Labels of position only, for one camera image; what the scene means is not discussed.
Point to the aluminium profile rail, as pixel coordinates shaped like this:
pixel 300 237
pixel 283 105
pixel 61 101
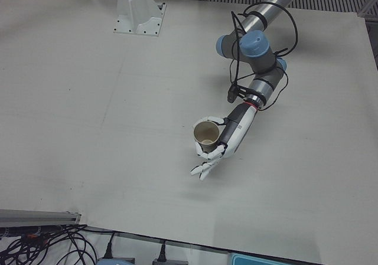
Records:
pixel 35 217

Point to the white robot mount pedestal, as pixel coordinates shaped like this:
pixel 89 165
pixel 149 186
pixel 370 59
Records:
pixel 133 11

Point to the blue grey device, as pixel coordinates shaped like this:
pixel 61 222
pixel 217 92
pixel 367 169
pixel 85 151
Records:
pixel 115 261

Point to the black rod with labels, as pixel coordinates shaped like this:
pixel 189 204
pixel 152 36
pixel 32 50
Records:
pixel 29 231

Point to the teal plastic box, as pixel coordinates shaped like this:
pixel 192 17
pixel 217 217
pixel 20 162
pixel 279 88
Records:
pixel 260 259

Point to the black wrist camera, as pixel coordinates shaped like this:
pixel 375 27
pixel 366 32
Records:
pixel 231 94

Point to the black power plug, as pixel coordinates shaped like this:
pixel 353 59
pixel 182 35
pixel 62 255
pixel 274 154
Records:
pixel 162 251
pixel 109 248

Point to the grey power adapter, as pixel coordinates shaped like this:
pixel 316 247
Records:
pixel 169 262

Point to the aluminium frame corner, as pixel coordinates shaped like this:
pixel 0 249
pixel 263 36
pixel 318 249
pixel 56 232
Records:
pixel 369 11

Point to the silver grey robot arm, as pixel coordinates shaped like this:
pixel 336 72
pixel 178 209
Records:
pixel 265 11

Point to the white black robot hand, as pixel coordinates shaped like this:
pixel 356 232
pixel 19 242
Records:
pixel 240 126

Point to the beige paper cup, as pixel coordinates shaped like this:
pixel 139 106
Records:
pixel 206 132

